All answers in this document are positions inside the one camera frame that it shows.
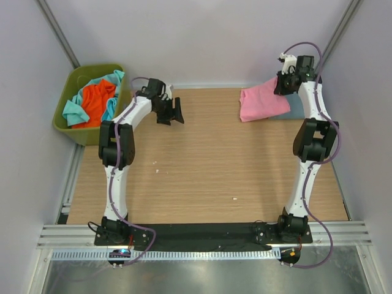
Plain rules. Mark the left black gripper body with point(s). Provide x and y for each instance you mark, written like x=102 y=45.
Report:
x=165 y=111

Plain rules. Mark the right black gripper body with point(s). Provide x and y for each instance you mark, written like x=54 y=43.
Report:
x=284 y=82

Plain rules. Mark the pink t shirt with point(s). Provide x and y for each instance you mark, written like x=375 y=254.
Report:
x=260 y=102

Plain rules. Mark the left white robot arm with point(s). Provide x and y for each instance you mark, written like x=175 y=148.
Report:
x=117 y=152

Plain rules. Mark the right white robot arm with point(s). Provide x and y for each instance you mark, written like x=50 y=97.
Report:
x=312 y=145

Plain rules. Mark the folded grey-blue t shirt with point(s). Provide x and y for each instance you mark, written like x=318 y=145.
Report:
x=296 y=108

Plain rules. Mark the orange t shirt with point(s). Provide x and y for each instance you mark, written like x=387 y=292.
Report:
x=94 y=103

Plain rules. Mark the teal t shirt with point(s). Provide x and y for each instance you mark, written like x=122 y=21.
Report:
x=73 y=112

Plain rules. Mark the green plastic bin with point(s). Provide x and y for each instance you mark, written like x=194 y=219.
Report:
x=77 y=79

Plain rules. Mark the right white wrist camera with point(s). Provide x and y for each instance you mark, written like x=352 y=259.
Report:
x=289 y=63

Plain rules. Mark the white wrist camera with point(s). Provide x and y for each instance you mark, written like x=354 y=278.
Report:
x=167 y=93
x=289 y=63

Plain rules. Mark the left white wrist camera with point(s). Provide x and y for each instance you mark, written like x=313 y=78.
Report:
x=167 y=93

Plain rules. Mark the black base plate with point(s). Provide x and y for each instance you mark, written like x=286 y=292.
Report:
x=213 y=237

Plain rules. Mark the white slotted cable duct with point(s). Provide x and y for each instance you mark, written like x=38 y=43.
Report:
x=123 y=255

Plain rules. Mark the aluminium frame rail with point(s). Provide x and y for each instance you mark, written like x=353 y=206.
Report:
x=344 y=233

